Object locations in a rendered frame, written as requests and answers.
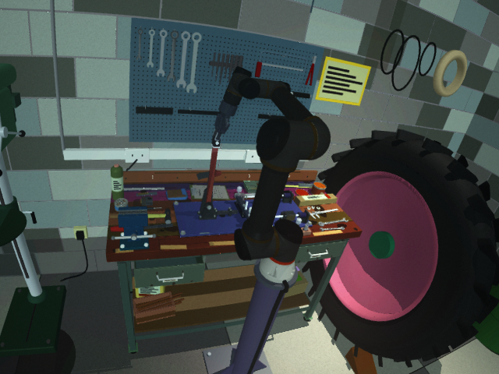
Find red handled hacksaw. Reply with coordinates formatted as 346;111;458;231
254;51;317;78

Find green tray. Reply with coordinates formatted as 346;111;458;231
189;184;229;200

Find large silver spanner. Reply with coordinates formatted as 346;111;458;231
175;31;191;89

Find beige box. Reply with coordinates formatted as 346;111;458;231
293;192;338;208

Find purple mat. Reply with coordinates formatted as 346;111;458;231
112;186;169;204

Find dark punch set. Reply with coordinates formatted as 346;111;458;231
208;54;245;84

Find green drill press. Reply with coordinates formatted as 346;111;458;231
0;63;68;356

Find white cable trunking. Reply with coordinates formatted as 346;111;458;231
62;147;263;163

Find green spray can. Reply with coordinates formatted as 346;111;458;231
110;163;125;202

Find red pliers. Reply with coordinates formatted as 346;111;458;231
304;55;318;86

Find yellow label tin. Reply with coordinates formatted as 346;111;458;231
133;285;165;299

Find largest black rubber ring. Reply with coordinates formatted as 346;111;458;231
391;35;423;92

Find brown wooden strip bundle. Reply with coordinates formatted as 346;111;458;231
133;293;185;325

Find black tractor tyre pink rim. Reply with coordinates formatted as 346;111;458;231
310;129;499;369

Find grey green drawer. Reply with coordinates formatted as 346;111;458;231
133;256;207;288
295;238;351;266

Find grey wall pipe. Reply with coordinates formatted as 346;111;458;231
50;0;66;151

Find medium silver spanner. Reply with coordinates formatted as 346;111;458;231
156;29;168;77

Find blue bench vise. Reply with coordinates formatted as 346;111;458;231
111;207;156;251

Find green machine part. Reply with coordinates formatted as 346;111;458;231
470;271;499;344

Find yellow wall notice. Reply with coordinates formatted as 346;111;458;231
314;55;373;108

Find small black rubber ring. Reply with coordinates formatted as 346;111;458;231
418;41;438;77

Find black plug cable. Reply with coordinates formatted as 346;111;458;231
59;229;90;283

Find brown top workbench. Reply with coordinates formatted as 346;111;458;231
105;168;363;355

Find brown spanner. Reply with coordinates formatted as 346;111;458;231
168;30;179;82

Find beige ring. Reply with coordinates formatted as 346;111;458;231
433;49;469;97

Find blue pegboard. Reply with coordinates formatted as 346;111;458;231
129;16;327;148

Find dark lever pivot bracket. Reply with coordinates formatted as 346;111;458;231
196;202;218;221

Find black pedestal cable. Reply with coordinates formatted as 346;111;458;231
261;277;290;354

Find blue linkage base plate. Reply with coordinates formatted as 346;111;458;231
172;199;310;238

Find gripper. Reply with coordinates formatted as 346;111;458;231
211;112;232;148

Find largest silver spanner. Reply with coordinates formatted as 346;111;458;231
186;32;203;94

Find brown spanner tray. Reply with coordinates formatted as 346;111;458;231
304;205;348;230

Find orange wheel stand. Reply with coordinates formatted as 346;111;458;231
345;344;381;374

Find red handbrake lever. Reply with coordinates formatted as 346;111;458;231
200;139;221;213

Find large black rubber ring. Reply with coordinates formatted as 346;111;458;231
380;30;407;77

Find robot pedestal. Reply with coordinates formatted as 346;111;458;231
202;283;299;374

